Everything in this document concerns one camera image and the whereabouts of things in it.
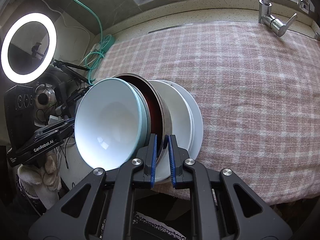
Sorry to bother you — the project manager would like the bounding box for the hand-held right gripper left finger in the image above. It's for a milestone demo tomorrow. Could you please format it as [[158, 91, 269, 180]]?
[[28, 133, 158, 240]]

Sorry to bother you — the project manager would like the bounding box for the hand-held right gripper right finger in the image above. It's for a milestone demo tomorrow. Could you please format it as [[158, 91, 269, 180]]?
[[168, 134, 293, 240]]

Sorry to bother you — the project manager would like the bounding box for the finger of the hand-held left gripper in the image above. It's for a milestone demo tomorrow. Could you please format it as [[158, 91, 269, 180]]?
[[50, 117, 76, 133]]

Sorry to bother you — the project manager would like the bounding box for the large steel bowl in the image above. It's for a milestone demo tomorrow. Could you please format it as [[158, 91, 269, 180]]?
[[111, 73, 173, 155]]

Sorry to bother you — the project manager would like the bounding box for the light blue bowl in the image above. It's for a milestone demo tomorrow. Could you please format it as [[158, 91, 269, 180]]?
[[74, 78, 150, 170]]

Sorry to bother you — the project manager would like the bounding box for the white oval plate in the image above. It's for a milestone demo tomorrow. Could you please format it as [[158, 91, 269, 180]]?
[[149, 80, 194, 183]]

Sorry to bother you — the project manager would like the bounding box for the large floral plate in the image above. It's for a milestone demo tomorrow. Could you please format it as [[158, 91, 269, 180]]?
[[170, 82, 203, 160]]

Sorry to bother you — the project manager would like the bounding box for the person's left forearm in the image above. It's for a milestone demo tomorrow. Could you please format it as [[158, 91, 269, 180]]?
[[14, 175, 50, 217]]

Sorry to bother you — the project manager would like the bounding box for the person's left hand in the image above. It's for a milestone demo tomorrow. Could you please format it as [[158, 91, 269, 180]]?
[[17, 152, 62, 209]]

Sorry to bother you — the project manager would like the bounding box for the black device on tripod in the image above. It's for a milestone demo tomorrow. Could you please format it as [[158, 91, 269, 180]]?
[[55, 86, 93, 117]]

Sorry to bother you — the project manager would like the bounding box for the steel kettle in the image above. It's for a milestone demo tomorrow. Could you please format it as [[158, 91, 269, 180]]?
[[34, 72, 63, 128]]

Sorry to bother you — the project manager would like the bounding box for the black power station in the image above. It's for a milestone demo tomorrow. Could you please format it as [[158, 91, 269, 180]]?
[[4, 85, 35, 160]]

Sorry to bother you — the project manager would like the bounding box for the black tripod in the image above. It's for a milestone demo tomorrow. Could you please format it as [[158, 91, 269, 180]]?
[[51, 59, 92, 85]]

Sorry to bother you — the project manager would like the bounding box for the person's dark clothing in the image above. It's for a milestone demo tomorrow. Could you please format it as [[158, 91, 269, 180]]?
[[134, 211, 192, 240]]

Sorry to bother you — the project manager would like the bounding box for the pink plaid cloth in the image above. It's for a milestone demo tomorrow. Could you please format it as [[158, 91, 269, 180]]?
[[96, 21, 320, 205]]

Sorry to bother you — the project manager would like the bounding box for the teal power strip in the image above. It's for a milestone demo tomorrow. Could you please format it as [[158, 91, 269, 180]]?
[[99, 34, 116, 54]]

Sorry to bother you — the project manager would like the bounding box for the chrome kitchen faucet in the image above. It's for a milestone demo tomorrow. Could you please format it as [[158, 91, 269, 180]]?
[[257, 0, 315, 38]]

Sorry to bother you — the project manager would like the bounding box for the white cable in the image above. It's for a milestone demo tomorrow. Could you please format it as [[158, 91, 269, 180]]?
[[35, 0, 92, 63]]

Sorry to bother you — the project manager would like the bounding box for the white ring light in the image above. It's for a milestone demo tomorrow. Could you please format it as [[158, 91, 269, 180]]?
[[1, 12, 57, 83]]

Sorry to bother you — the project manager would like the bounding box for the green hose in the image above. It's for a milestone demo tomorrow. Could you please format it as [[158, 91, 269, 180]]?
[[49, 0, 110, 85]]

